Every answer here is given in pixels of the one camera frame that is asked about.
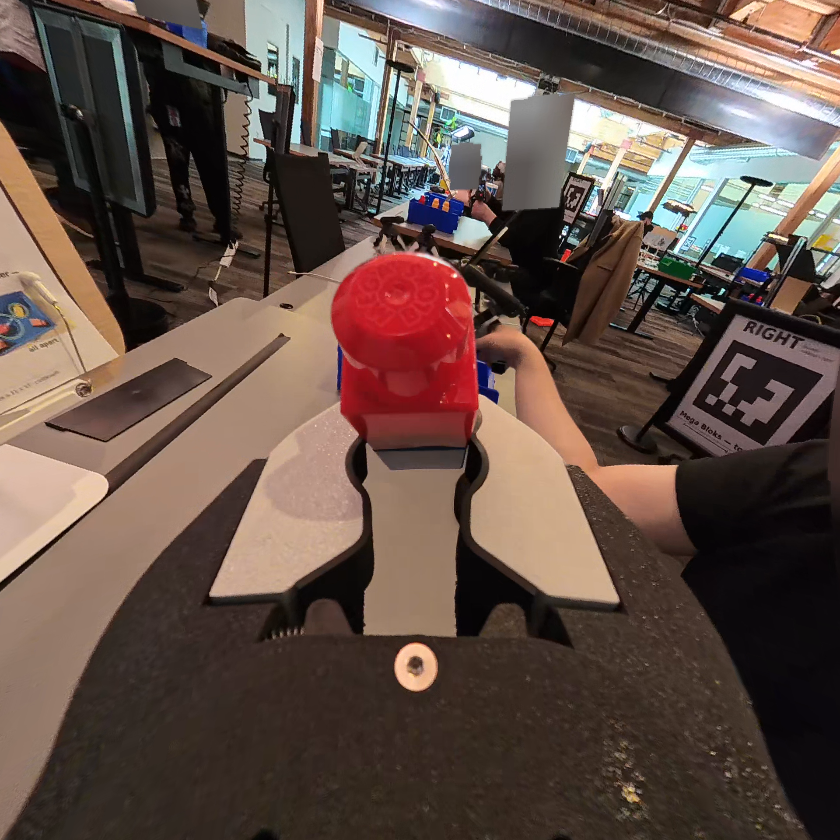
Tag black office chair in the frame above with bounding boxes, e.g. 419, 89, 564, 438
521, 257, 585, 371

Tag wooden standing desk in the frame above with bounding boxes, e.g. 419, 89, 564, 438
56, 0, 278, 99

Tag black round-base floor stand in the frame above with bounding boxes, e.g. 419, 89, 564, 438
617, 357, 706, 455

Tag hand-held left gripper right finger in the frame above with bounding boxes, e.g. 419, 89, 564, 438
454, 410, 621, 634

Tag wooden board with instruction sheet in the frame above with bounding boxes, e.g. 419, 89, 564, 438
0, 121, 126, 421

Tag small framed marker sign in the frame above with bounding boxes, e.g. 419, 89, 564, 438
561, 172, 595, 224

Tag framed panel on pole stand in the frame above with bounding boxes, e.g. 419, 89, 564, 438
31, 3, 170, 345

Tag white power adapter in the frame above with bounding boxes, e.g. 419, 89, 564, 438
207, 239, 238, 308

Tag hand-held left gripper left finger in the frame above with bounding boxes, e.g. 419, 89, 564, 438
209, 402, 375, 634

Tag person's right forearm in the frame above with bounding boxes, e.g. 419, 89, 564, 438
512, 354, 697, 559

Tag black display panel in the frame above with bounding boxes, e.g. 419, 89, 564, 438
261, 147, 347, 299

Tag red mega block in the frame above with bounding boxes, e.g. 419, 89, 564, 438
330, 252, 480, 450

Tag black flat plate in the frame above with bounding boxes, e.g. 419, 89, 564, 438
46, 357, 212, 442

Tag grey desk rail strip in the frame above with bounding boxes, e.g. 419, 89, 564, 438
105, 333, 291, 493

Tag person's right hand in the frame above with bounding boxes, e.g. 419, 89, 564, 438
476, 325, 551, 376

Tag wooden work table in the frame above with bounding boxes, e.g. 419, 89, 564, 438
626, 259, 706, 339

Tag black floor lamp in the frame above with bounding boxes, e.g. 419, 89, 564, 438
696, 176, 775, 270

